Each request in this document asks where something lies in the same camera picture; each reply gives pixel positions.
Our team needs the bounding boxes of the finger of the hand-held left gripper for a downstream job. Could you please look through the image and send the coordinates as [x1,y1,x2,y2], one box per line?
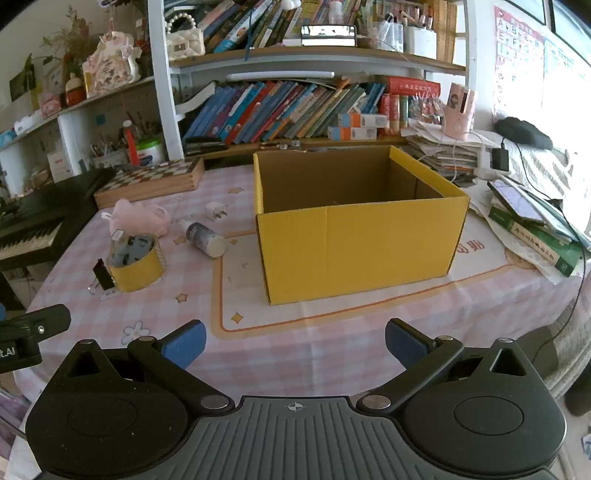
[0,304,72,341]

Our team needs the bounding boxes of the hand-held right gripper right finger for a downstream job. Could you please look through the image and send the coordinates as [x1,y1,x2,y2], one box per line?
[356,318,543,415]

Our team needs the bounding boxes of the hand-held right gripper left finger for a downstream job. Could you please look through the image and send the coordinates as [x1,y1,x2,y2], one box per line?
[50,319,235,415]

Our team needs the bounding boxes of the black binder clip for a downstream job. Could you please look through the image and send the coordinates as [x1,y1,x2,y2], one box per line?
[88,259,115,292]

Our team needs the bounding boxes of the yellow tape roll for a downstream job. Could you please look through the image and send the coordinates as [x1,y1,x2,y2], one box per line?
[107,234,166,293]

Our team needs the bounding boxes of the yellow cardboard box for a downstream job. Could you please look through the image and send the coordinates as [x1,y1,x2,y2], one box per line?
[253,145,471,306]

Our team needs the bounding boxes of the grey white bottle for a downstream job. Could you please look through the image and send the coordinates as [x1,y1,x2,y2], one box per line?
[185,222,228,258]

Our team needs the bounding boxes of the grey toy car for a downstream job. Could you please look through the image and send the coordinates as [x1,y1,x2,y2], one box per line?
[113,235,155,268]

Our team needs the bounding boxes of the pink plush toy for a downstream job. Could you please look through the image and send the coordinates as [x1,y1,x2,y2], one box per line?
[100,198,169,238]

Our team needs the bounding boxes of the pink checkered cloth desktop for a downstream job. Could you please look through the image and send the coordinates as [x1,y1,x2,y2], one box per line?
[14,157,591,462]

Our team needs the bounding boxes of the black piano keyboard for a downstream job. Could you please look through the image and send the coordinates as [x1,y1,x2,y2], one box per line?
[0,167,116,273]

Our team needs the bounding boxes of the white box red label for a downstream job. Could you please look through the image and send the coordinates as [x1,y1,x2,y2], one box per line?
[48,150,75,183]

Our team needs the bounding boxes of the thick green book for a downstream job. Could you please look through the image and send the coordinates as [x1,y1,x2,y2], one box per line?
[488,205,583,278]

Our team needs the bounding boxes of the wooden chessboard box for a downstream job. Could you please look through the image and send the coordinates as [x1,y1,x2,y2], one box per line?
[93,157,205,210]

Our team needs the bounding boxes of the brush holder cup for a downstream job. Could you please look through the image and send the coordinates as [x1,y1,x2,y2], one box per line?
[90,138,127,169]

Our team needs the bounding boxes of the smartphone with lit screen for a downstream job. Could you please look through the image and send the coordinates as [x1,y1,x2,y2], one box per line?
[487,178,546,226]

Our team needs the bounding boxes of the stack of papers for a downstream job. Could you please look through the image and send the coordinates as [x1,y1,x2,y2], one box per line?
[402,124,483,188]

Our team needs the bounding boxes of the red glue bottle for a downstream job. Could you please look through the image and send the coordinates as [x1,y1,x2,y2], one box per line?
[122,120,140,167]

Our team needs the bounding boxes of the white green tub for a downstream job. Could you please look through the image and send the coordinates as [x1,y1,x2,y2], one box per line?
[134,138,166,167]

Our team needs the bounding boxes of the orange white small box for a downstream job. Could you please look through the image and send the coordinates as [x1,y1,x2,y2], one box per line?
[338,113,389,129]
[328,126,379,141]

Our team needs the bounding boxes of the pink cup holder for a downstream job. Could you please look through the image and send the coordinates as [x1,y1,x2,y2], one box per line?
[442,82,478,138]

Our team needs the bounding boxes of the black pouch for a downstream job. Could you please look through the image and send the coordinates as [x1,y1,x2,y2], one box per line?
[494,117,554,151]

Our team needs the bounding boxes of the long row of leaning books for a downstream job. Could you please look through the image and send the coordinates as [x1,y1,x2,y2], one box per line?
[182,79,389,145]

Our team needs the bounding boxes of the white wooden bookshelf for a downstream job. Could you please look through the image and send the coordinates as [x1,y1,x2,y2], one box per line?
[0,0,478,195]

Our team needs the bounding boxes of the floral ceramic ornament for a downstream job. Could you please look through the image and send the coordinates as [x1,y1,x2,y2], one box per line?
[82,31,140,97]

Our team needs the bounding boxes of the thick red dictionary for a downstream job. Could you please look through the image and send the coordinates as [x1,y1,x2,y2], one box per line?
[385,76,441,97]

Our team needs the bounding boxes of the dried flower bouquet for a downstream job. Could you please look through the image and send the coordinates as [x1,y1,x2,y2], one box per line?
[44,4,107,70]

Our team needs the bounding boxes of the white quilted handbag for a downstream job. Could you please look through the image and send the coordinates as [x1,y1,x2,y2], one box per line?
[165,13,206,61]

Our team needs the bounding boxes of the white pen holder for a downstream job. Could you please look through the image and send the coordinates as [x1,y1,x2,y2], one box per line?
[403,25,438,60]

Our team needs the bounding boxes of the glossy phone on stand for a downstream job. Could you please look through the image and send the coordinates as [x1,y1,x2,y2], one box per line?
[300,24,358,47]

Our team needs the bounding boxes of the short row of shelf books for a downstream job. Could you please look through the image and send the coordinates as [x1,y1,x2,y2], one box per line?
[164,0,375,54]

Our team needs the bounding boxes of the alphabet wall poster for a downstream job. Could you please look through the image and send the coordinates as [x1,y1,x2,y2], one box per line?
[492,4,548,121]

